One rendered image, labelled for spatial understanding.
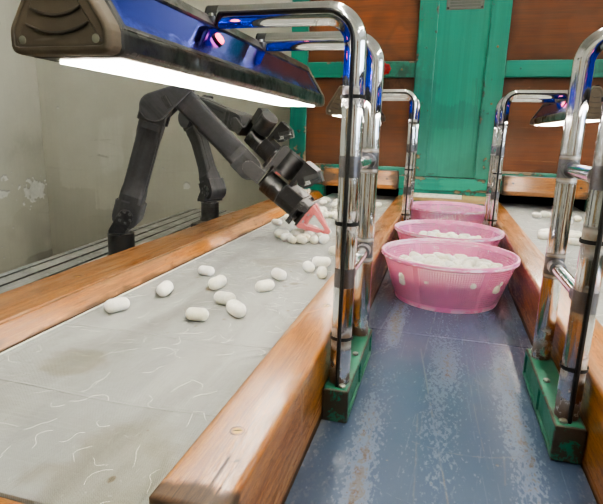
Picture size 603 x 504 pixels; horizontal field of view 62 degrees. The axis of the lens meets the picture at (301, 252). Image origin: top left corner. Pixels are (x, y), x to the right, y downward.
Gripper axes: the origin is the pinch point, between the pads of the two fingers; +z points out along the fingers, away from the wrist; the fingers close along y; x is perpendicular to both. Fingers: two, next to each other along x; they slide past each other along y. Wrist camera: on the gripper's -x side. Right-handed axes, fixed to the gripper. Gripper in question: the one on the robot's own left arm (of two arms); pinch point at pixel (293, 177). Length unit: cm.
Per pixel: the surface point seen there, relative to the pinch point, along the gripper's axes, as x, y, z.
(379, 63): -41, -89, 14
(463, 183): -32, 49, 43
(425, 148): -32, 49, 23
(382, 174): -14, 45, 18
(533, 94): -62, -7, 34
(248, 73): -31, -101, 6
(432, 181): -25, 49, 34
